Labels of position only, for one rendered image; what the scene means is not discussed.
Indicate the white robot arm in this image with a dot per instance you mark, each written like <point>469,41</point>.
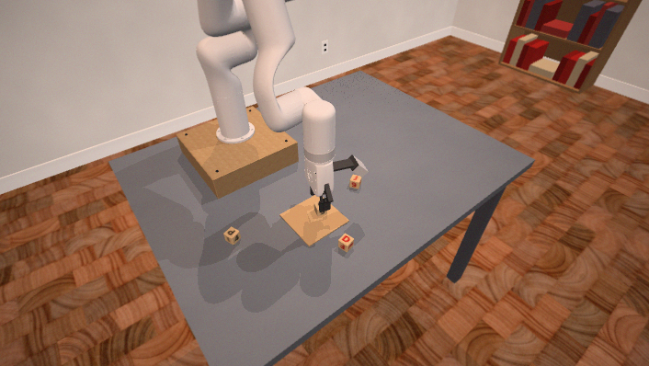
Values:
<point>232,41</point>

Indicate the orange flat mat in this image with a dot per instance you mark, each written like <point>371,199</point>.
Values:
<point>310,227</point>

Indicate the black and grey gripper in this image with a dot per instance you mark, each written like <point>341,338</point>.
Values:
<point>320,177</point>

